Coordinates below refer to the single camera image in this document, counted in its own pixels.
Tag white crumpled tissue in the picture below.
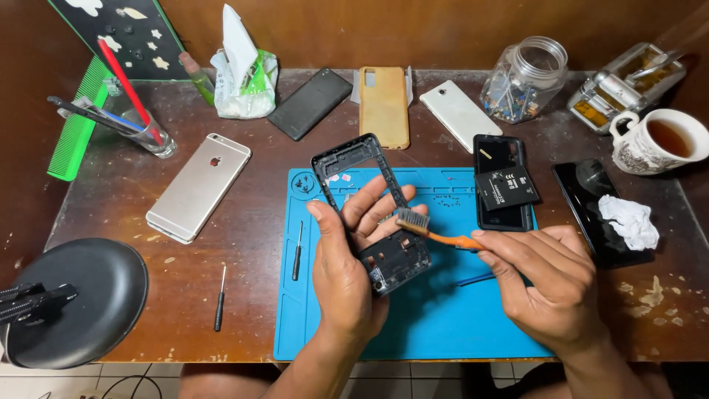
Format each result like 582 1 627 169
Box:
597 194 660 252

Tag black matte smartphone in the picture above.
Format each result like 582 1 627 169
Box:
267 68 354 142

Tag black phone battery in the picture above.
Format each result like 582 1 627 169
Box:
475 166 540 212

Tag round black stand base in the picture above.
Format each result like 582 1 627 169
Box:
2 238 149 370

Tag green plastic comb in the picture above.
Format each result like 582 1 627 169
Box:
47 55 114 183

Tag person's left leg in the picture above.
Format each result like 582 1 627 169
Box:
178 363 290 399

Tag orange handled cleaning brush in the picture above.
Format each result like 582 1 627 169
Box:
395 208 486 252

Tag blue plastic pry tool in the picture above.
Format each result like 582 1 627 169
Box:
455 272 496 288

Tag black phone frame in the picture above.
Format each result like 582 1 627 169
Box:
311 133 433 298

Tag black phone without back cover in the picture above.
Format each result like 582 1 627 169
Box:
473 134 535 232

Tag glossy black smartphone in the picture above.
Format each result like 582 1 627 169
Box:
552 158 656 270

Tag green glue tube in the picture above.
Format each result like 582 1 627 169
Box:
178 52 216 106

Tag black cable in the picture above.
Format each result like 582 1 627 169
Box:
33 374 162 399

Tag blue silicone repair mat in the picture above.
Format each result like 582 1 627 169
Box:
273 168 555 362

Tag yellowed phone case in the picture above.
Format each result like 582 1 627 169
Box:
359 66 411 150

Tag patterned mug of tea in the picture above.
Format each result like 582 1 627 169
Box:
609 109 709 176

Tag person's left hand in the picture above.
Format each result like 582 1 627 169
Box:
306 176 430 345

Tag white plastic sleeve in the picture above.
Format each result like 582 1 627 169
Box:
350 66 414 108

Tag small black screwdriver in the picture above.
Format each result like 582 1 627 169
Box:
292 221 304 282
214 265 228 333

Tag metal clasp container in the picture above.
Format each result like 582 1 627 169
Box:
566 42 688 135

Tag white smartphone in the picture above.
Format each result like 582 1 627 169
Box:
419 80 504 154

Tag green white tissue pack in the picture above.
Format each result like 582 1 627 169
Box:
210 4 279 120

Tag glass jar of small parts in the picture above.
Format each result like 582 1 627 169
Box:
480 37 569 125

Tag black tweezers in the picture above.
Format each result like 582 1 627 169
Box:
47 96 139 135

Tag person's right hand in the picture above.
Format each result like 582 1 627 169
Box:
471 224 611 357

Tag clear drinking glass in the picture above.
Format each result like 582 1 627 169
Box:
118 108 178 160

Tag silver smartphone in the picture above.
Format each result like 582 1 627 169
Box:
145 133 253 245

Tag black board with white shapes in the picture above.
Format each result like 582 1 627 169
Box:
47 0 192 83

